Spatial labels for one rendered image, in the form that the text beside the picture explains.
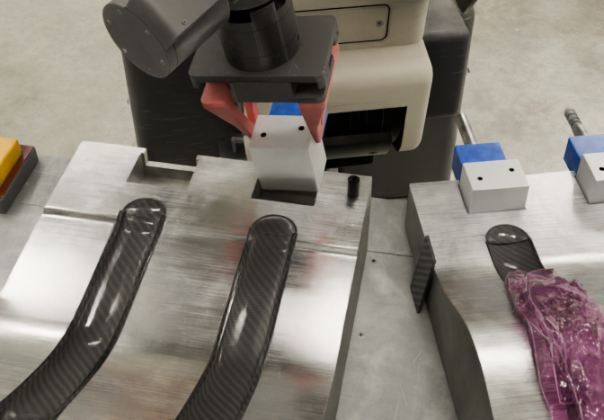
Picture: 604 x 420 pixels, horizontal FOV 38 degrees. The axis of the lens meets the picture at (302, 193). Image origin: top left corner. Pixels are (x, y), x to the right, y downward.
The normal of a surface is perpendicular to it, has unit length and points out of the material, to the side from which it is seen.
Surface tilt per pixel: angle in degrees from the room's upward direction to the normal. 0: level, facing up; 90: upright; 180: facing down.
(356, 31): 98
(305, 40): 12
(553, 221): 0
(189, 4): 43
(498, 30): 0
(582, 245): 0
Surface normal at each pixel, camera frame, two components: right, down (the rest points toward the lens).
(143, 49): -0.62, 0.67
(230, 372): 0.11, -0.86
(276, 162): -0.19, 0.79
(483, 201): 0.11, 0.68
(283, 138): -0.18, -0.61
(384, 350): 0.00, -0.73
